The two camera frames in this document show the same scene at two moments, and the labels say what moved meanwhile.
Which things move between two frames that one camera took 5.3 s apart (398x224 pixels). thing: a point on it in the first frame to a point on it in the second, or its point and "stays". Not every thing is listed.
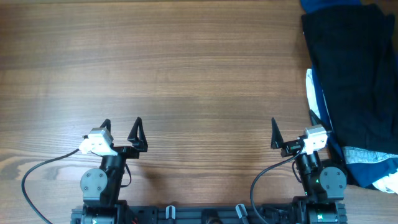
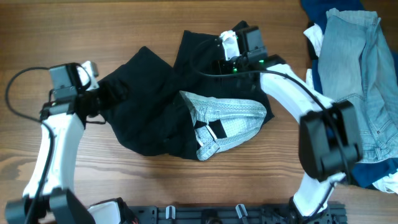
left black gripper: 139,142 to 95,113
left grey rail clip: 170,211 stays
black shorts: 354,51 to 140,94
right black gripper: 295,147 to 227,64
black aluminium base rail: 156,214 stays
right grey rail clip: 241,210 stays
